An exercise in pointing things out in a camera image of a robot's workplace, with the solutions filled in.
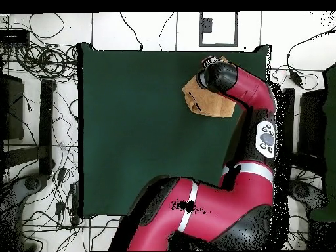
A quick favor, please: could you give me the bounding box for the small grey box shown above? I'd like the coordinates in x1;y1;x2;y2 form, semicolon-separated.
201;17;213;33

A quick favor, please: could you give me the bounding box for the dark stand base with wheel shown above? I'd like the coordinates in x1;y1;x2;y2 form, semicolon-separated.
288;179;328;213
0;173;49;211

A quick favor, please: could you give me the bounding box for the black power adapter with cable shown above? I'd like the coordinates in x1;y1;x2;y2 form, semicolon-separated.
285;24;336;91

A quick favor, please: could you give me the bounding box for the orange terry towel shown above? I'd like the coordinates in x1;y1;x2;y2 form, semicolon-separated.
181;56;237;119

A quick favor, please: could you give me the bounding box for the grey square floor frame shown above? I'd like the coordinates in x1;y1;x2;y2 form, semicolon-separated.
199;11;239;47

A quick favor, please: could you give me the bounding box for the black stand foot bar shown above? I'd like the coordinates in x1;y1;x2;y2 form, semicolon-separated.
282;87;295;158
38;79;56;176

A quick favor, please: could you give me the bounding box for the coiled black cable tangle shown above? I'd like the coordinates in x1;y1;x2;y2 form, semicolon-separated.
10;43;79;79

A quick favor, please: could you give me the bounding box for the dark green table cloth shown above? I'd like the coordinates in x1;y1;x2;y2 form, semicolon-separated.
77;41;272;219

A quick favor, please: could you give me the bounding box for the green cloth sheet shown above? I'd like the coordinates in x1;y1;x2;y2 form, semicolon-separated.
309;62;336;223

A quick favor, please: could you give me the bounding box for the large black equipment box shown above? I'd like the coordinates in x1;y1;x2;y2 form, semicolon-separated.
0;73;25;140
297;89;327;158

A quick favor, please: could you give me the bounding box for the small black power adapter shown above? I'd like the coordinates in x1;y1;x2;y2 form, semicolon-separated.
54;201;66;216

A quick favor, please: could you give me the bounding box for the black flat equipment box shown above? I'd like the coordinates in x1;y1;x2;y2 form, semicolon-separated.
0;29;30;45

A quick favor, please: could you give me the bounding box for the black cable with plug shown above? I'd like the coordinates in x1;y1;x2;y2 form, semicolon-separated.
119;12;144;51

